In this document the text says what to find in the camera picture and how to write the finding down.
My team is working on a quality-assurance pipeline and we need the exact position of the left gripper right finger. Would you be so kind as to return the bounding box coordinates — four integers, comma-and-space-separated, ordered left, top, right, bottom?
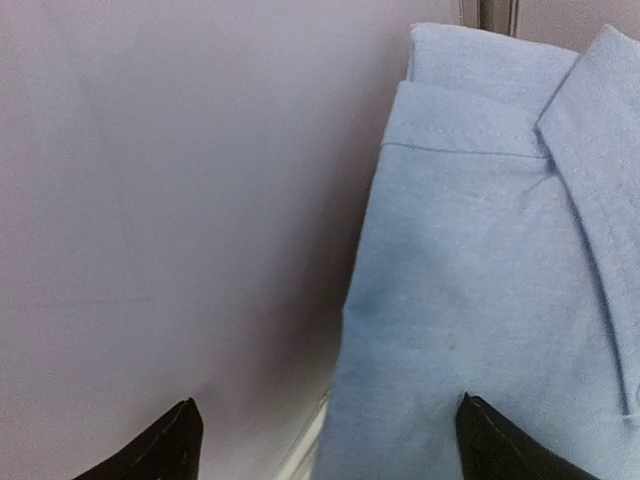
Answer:
455, 394, 596, 480

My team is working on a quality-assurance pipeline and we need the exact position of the light blue shirt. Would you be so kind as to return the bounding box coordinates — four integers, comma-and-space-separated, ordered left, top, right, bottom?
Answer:
312, 23, 639, 479

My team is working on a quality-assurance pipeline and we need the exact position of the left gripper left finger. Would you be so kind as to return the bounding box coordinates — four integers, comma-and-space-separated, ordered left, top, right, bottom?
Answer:
76, 398, 204, 480

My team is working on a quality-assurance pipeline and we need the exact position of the left wall aluminium profile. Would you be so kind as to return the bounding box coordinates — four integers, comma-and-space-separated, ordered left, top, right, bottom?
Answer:
458, 0, 520, 37

